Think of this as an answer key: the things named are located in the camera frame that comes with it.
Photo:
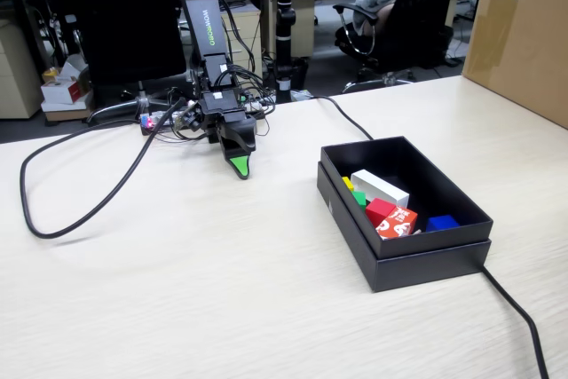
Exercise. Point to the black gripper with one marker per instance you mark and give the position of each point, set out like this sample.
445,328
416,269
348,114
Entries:
224,117

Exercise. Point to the yellow wooden cube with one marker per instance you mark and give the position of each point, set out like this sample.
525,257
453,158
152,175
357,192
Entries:
348,183

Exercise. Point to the green wooden cube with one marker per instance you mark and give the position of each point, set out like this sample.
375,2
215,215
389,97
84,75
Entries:
359,199

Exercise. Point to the red wooden cube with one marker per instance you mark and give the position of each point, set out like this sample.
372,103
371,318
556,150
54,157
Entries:
379,211

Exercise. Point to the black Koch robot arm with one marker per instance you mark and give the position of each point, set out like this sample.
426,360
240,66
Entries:
204,28

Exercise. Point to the white rectangular box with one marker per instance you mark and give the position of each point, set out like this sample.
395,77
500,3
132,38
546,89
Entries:
381,188

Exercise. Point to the orange printed small box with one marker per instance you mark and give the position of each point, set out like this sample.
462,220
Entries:
399,223

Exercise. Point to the white red cardboard box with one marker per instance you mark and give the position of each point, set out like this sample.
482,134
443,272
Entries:
62,91

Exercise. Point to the black box tray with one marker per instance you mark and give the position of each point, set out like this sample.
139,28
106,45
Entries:
444,175

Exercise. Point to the black open box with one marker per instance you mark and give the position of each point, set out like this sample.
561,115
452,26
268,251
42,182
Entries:
421,272

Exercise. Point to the large brown cardboard box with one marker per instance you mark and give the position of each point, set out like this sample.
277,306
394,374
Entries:
519,41

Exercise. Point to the blue controller board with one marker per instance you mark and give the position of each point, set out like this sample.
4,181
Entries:
153,122

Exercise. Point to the beige drawer cabinet with lock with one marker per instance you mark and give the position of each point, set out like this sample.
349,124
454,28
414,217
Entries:
246,33

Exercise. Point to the black vertical pole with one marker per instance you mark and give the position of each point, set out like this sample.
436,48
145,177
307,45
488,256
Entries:
285,19

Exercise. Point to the plain beige cabinet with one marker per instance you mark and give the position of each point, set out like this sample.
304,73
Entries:
305,19

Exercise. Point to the black mesh office chair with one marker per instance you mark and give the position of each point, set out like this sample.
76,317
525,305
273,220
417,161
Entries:
128,19

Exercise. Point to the blue wooden cube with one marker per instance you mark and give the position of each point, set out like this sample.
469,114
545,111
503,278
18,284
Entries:
442,223

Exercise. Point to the black office chair chrome arms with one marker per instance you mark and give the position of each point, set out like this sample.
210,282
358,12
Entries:
421,19

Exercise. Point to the beige side cabinet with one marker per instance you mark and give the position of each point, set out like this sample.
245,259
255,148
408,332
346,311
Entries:
18,77

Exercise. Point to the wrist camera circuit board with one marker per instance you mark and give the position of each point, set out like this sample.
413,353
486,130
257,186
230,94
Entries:
186,115

